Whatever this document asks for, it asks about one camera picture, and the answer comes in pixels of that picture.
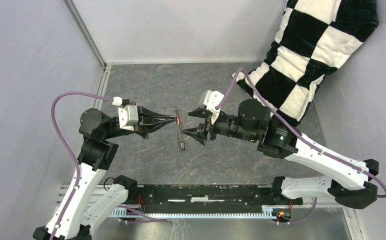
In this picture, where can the white slotted cable duct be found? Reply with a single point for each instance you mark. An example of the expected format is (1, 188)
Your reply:
(263, 213)

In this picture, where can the black and white checkered blanket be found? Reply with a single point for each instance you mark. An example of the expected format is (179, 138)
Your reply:
(315, 38)

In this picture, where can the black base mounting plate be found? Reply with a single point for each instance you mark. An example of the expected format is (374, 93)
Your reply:
(178, 207)

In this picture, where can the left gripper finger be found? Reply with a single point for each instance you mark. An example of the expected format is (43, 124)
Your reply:
(150, 125)
(146, 113)

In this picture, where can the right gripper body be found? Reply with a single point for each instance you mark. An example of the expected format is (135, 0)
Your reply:
(211, 127)

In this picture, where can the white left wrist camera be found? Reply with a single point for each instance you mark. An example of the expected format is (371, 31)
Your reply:
(128, 117)

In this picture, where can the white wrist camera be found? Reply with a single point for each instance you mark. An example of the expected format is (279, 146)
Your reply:
(128, 117)
(211, 101)

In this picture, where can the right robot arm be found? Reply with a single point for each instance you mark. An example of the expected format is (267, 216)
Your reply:
(349, 183)

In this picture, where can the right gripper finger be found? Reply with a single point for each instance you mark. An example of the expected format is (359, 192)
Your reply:
(198, 133)
(200, 112)

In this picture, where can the large metal keyring plate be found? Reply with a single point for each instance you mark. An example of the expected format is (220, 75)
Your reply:
(179, 129)

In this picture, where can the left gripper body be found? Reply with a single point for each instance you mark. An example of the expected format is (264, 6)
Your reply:
(137, 129)

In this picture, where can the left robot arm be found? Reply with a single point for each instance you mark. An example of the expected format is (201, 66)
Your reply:
(74, 220)

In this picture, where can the aluminium frame rail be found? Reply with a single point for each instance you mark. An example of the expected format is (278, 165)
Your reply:
(258, 195)

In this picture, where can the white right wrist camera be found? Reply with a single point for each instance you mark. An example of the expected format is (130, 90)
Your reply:
(211, 101)

